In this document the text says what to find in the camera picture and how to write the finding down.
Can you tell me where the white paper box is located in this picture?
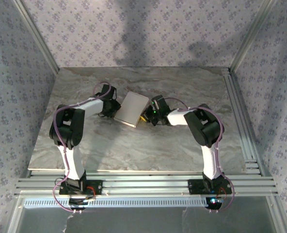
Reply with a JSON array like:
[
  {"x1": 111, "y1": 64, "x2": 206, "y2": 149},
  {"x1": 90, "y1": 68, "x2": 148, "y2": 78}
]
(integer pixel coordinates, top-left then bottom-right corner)
[{"x1": 113, "y1": 91, "x2": 150, "y2": 129}]

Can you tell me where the aluminium mounting rail bed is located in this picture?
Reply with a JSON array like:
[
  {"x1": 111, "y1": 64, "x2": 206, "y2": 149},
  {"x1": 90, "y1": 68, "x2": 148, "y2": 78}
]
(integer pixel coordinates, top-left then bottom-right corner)
[{"x1": 15, "y1": 169, "x2": 279, "y2": 197}]

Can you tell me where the aluminium side rail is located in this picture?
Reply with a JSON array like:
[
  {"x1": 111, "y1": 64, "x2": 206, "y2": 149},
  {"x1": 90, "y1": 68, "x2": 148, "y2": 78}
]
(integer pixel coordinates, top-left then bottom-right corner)
[{"x1": 222, "y1": 67, "x2": 264, "y2": 175}]

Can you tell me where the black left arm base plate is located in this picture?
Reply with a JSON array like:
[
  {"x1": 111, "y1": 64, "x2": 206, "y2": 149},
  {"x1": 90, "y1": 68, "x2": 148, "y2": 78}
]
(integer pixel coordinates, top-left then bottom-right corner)
[{"x1": 58, "y1": 179, "x2": 103, "y2": 196}]

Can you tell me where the slotted grey cable duct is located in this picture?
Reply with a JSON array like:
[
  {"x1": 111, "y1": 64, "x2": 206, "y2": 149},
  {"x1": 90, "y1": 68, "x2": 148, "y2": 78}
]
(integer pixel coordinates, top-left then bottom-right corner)
[{"x1": 23, "y1": 197, "x2": 208, "y2": 208}]

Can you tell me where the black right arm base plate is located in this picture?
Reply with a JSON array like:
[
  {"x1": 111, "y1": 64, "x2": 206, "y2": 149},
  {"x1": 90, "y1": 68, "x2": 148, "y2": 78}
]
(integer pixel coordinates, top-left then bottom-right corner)
[{"x1": 187, "y1": 179, "x2": 233, "y2": 196}]

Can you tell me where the aluminium corner post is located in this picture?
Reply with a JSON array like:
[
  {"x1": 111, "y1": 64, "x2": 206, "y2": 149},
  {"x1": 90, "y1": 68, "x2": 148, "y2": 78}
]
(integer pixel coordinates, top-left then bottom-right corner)
[
  {"x1": 229, "y1": 0, "x2": 277, "y2": 73},
  {"x1": 12, "y1": 0, "x2": 61, "y2": 73}
]

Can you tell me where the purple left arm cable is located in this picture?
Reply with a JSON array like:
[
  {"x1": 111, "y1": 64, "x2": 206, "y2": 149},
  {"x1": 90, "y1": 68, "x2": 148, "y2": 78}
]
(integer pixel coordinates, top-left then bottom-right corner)
[{"x1": 51, "y1": 82, "x2": 112, "y2": 214}]

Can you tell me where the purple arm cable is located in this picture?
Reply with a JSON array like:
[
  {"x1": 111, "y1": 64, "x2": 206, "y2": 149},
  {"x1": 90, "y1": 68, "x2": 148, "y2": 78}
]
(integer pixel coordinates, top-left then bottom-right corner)
[
  {"x1": 164, "y1": 97, "x2": 237, "y2": 214},
  {"x1": 51, "y1": 82, "x2": 112, "y2": 214}
]

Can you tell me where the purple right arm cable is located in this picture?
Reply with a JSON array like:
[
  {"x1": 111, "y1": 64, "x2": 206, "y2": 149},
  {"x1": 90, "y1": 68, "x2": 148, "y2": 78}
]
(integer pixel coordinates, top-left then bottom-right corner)
[{"x1": 164, "y1": 97, "x2": 237, "y2": 214}]

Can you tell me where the aluminium frame rail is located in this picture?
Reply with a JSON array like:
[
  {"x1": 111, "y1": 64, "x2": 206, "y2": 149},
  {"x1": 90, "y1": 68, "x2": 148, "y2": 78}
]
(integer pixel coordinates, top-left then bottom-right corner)
[
  {"x1": 266, "y1": 195, "x2": 287, "y2": 233},
  {"x1": 7, "y1": 197, "x2": 25, "y2": 233}
]

